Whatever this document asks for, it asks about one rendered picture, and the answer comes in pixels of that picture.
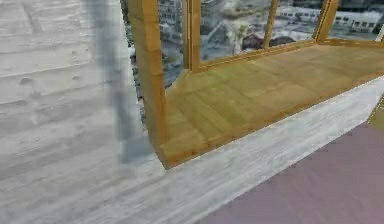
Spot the wooden framed window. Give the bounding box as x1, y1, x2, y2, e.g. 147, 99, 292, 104
120, 0, 384, 170

